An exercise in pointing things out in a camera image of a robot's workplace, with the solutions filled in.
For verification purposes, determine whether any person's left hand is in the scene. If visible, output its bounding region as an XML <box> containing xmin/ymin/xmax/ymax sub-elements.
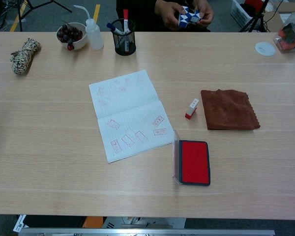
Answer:
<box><xmin>195</xmin><ymin>0</ymin><xmax>214</xmax><ymax>28</ymax></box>

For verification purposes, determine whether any person's right hand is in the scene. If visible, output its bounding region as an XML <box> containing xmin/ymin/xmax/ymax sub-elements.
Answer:
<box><xmin>154</xmin><ymin>0</ymin><xmax>187</xmax><ymax>30</ymax></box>

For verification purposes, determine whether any blue white snake cube toy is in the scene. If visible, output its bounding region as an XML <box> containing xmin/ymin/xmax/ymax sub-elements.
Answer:
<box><xmin>178</xmin><ymin>5</ymin><xmax>204</xmax><ymax>27</ymax></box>

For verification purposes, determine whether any red white rubber stamp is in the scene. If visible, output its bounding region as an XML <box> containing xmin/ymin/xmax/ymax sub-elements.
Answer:
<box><xmin>184</xmin><ymin>98</ymin><xmax>200</xmax><ymax>120</ymax></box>

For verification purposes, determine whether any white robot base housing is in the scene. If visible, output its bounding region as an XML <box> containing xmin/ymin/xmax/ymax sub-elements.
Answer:
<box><xmin>102</xmin><ymin>216</ymin><xmax>186</xmax><ymax>229</ymax></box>

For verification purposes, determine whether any brown cloth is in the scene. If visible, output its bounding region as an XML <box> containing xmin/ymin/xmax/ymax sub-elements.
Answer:
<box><xmin>200</xmin><ymin>89</ymin><xmax>261</xmax><ymax>131</ymax></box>

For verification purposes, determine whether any white plastic basket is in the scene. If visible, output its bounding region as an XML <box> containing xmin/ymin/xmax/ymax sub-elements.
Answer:
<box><xmin>230</xmin><ymin>0</ymin><xmax>253</xmax><ymax>25</ymax></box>

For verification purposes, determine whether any red cap marker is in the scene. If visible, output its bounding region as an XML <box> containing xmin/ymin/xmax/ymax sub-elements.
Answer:
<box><xmin>122</xmin><ymin>9</ymin><xmax>130</xmax><ymax>53</ymax></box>

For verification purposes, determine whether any black mesh pen holder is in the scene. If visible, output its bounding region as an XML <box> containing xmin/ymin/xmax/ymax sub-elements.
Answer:
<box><xmin>110</xmin><ymin>18</ymin><xmax>137</xmax><ymax>56</ymax></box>

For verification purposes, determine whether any black tripod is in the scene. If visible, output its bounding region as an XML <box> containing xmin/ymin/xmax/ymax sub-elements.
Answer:
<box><xmin>238</xmin><ymin>0</ymin><xmax>271</xmax><ymax>33</ymax></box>
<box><xmin>0</xmin><ymin>0</ymin><xmax>73</xmax><ymax>32</ymax></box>

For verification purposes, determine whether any red object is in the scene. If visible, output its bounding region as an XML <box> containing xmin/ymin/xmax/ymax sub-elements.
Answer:
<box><xmin>244</xmin><ymin>0</ymin><xmax>265</xmax><ymax>12</ymax></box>

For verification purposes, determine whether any blue cap marker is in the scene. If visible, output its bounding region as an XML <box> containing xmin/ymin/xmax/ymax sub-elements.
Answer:
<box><xmin>106</xmin><ymin>22</ymin><xmax>125</xmax><ymax>35</ymax></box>

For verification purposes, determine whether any brown cardboard box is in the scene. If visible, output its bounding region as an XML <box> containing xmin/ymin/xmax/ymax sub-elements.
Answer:
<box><xmin>263</xmin><ymin>0</ymin><xmax>295</xmax><ymax>32</ymax></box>

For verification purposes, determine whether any clear plastic squeeze bottle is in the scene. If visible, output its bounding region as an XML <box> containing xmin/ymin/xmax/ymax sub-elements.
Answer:
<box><xmin>73</xmin><ymin>4</ymin><xmax>104</xmax><ymax>51</ymax></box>

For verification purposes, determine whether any clear bag of red items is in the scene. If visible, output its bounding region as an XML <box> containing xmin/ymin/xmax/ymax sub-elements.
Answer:
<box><xmin>272</xmin><ymin>11</ymin><xmax>295</xmax><ymax>54</ymax></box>

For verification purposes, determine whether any white bowl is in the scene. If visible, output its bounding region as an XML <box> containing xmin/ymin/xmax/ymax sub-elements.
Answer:
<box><xmin>56</xmin><ymin>22</ymin><xmax>89</xmax><ymax>51</ymax></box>

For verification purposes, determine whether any pile of dark cherries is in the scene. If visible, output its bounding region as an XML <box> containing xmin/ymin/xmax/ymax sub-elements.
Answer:
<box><xmin>57</xmin><ymin>23</ymin><xmax>84</xmax><ymax>45</ymax></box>

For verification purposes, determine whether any white stamped paper sheet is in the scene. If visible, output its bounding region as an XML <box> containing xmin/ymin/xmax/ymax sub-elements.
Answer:
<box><xmin>88</xmin><ymin>69</ymin><xmax>175</xmax><ymax>164</ymax></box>

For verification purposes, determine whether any clear ink pad lid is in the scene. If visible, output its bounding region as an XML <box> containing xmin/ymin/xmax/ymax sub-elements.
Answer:
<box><xmin>172</xmin><ymin>129</ymin><xmax>182</xmax><ymax>185</ymax></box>

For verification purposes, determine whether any red ink pad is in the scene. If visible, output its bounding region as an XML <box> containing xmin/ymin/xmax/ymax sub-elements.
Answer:
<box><xmin>178</xmin><ymin>140</ymin><xmax>211</xmax><ymax>186</ymax></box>

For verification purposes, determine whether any orange object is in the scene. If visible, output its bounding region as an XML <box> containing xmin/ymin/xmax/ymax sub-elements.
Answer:
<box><xmin>83</xmin><ymin>216</ymin><xmax>104</xmax><ymax>229</ymax></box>

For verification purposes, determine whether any white printed bag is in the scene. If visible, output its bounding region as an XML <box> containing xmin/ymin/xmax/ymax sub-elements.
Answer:
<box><xmin>13</xmin><ymin>214</ymin><xmax>30</xmax><ymax>233</ymax></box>

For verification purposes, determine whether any white round cable cover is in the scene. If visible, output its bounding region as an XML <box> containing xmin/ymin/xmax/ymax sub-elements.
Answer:
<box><xmin>255</xmin><ymin>41</ymin><xmax>276</xmax><ymax>57</ymax></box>

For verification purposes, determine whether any beige black rope bundle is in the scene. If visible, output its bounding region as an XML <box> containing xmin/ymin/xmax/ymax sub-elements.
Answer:
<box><xmin>9</xmin><ymin>38</ymin><xmax>42</xmax><ymax>75</ymax></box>

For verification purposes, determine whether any aluminium rail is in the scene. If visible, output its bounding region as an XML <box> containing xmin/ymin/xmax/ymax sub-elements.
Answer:
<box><xmin>18</xmin><ymin>227</ymin><xmax>276</xmax><ymax>236</ymax></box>

